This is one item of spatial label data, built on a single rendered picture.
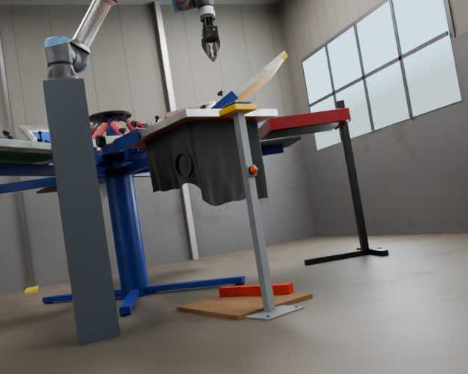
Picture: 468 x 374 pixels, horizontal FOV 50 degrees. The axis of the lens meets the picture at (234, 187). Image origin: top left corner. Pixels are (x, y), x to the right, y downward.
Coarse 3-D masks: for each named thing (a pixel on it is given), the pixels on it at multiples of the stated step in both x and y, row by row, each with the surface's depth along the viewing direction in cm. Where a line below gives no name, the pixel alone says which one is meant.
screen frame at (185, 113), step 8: (184, 112) 239; (192, 112) 240; (200, 112) 242; (208, 112) 245; (216, 112) 248; (256, 112) 264; (264, 112) 267; (272, 112) 271; (168, 120) 251; (176, 120) 245; (184, 120) 246; (264, 120) 281; (152, 128) 264; (160, 128) 258; (144, 136) 272
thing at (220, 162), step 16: (192, 128) 249; (208, 128) 255; (224, 128) 261; (256, 128) 274; (192, 144) 249; (208, 144) 254; (224, 144) 260; (256, 144) 273; (208, 160) 253; (224, 160) 259; (256, 160) 272; (208, 176) 252; (224, 176) 258; (240, 176) 264; (256, 176) 272; (208, 192) 250; (224, 192) 257; (240, 192) 264
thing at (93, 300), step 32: (64, 96) 232; (64, 128) 230; (64, 160) 229; (64, 192) 228; (96, 192) 232; (64, 224) 226; (96, 224) 231; (96, 256) 229; (96, 288) 228; (96, 320) 227
